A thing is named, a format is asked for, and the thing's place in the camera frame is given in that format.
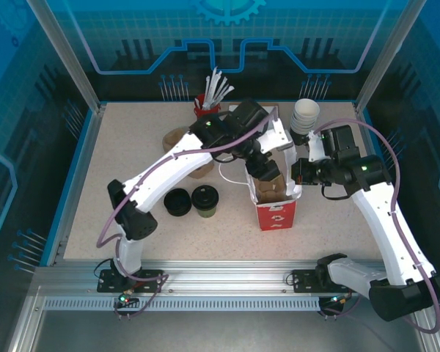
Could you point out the brown pulp cup carrier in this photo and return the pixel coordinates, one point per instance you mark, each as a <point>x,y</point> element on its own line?
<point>267,194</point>
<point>172,139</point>

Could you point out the red and white paper bag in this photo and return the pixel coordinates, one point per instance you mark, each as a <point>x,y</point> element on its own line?
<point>275,216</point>

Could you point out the black plastic cup lid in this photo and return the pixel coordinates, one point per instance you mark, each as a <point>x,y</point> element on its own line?
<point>179,213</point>
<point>205,194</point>
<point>176,199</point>

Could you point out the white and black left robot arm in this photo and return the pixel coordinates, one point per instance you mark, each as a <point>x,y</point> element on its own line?
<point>168,165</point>

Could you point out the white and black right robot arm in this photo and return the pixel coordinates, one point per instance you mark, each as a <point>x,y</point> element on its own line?
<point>385,227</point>

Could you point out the stacked paper cup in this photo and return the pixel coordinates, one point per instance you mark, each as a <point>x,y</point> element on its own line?
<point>307,109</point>
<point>304,124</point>
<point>298,139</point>
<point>302,128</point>
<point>301,132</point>

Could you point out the flat white paper bag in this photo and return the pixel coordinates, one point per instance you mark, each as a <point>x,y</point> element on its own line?
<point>232,108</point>

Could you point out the red mug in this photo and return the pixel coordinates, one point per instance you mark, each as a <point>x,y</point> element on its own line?
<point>198,108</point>

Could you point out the white wrapped straw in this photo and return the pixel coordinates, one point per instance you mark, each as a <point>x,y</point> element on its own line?
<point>215,89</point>
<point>207,91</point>
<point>225,94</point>
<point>212,86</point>
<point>220,91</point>

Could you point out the small connector with lights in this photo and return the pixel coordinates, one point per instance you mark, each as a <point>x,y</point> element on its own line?
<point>338,300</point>
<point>124,300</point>

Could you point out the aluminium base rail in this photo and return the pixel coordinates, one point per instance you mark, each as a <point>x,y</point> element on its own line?
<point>223,273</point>

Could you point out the aluminium frame post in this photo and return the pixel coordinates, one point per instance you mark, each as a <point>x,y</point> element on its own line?
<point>66,55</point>
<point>388,55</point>

